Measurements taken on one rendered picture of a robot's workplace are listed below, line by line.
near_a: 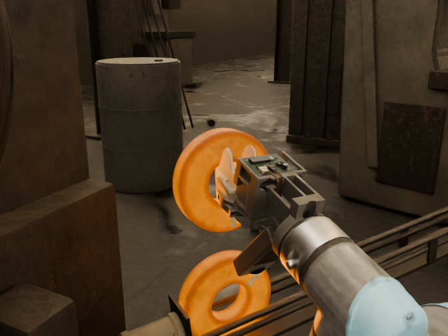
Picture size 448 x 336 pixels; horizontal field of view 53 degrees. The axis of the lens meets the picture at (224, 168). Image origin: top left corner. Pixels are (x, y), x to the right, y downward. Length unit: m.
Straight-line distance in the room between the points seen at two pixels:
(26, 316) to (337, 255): 0.37
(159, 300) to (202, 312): 1.31
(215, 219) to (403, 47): 2.24
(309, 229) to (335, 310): 0.09
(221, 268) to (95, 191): 0.24
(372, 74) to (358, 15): 0.36
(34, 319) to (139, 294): 1.50
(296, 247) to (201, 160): 0.22
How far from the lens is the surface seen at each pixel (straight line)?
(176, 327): 0.73
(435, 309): 0.62
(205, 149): 0.64
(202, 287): 0.71
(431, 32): 2.75
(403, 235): 1.03
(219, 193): 0.61
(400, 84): 2.82
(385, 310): 0.44
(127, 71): 3.00
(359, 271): 0.46
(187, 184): 0.64
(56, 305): 0.62
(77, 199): 0.74
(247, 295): 0.77
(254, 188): 0.54
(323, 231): 0.50
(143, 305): 2.02
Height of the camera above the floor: 1.13
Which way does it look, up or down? 18 degrees down
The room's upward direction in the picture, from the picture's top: straight up
